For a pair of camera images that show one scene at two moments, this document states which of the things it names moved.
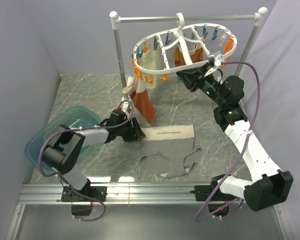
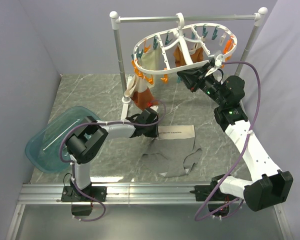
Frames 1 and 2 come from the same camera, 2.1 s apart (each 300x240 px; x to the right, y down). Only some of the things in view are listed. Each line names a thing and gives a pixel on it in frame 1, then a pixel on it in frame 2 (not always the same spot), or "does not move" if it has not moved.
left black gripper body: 127,130 -> 151,130
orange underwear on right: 196,53 does not move
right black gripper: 190,80 does not move
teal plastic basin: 70,117 does not move
